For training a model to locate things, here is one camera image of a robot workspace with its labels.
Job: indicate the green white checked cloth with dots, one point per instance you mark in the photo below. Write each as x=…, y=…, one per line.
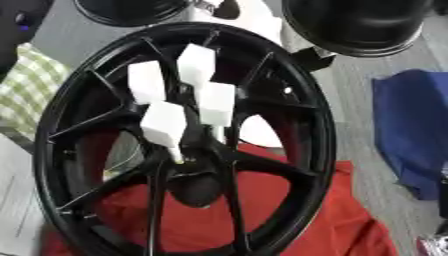
x=29, y=90

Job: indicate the black spoked wheel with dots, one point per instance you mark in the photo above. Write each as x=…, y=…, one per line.
x=280, y=180

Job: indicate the white pin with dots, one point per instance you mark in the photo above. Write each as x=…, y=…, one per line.
x=217, y=103
x=164, y=124
x=195, y=65

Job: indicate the dark object with blue light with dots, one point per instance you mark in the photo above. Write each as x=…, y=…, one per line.
x=14, y=30

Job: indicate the black round wheel rim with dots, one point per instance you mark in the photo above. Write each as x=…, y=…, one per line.
x=131, y=10
x=356, y=23

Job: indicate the blue cloth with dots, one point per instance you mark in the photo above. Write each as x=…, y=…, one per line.
x=411, y=126

